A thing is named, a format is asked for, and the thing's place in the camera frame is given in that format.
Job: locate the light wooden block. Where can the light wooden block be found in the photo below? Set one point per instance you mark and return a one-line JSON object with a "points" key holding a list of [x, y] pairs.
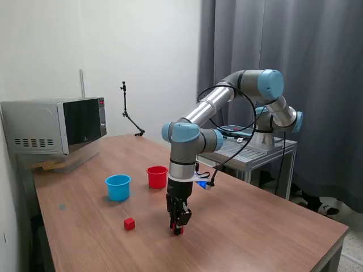
{"points": [[49, 166]]}

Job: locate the red plastic cup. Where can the red plastic cup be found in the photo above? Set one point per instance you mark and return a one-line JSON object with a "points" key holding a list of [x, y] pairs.
{"points": [[156, 180]]}

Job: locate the thin metal rod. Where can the thin metal rod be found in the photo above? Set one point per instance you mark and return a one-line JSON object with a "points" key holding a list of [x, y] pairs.
{"points": [[82, 82]]}

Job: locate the silver microwave oven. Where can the silver microwave oven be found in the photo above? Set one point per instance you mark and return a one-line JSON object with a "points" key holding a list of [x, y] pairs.
{"points": [[34, 122]]}

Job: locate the black white shoe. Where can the black white shoe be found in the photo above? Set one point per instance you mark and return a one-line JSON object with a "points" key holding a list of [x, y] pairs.
{"points": [[328, 209]]}

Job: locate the blue plastic cup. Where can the blue plastic cup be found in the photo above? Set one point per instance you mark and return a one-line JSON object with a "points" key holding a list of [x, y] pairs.
{"points": [[117, 190]]}

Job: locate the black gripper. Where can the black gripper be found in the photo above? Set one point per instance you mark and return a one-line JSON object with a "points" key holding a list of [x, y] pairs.
{"points": [[179, 190]]}

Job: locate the black trouser leg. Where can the black trouser leg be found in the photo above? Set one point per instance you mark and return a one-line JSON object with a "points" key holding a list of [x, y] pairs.
{"points": [[311, 199]]}

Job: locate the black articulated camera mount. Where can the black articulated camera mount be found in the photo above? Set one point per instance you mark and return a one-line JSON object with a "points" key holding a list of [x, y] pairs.
{"points": [[124, 102]]}

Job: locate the wrist camera on white mount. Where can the wrist camera on white mount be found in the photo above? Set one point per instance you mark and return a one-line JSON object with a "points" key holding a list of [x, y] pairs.
{"points": [[204, 183]]}

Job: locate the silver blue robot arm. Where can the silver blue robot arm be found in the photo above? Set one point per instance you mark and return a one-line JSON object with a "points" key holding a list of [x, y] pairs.
{"points": [[198, 112]]}

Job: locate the round blue-grey sticker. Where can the round blue-grey sticker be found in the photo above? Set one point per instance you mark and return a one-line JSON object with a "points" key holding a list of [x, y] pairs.
{"points": [[62, 207]]}

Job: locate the grey curtain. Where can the grey curtain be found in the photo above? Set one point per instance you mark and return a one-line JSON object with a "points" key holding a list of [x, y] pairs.
{"points": [[326, 42]]}

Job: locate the red cube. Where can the red cube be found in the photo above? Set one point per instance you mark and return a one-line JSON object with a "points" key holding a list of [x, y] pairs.
{"points": [[182, 230], [129, 224]]}

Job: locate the blue rimmed teach pendant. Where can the blue rimmed teach pendant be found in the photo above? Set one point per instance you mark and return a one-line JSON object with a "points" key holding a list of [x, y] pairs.
{"points": [[241, 131]]}

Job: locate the aluminium frame cart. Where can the aluminium frame cart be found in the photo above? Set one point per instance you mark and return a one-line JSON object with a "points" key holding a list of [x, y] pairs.
{"points": [[255, 155]]}

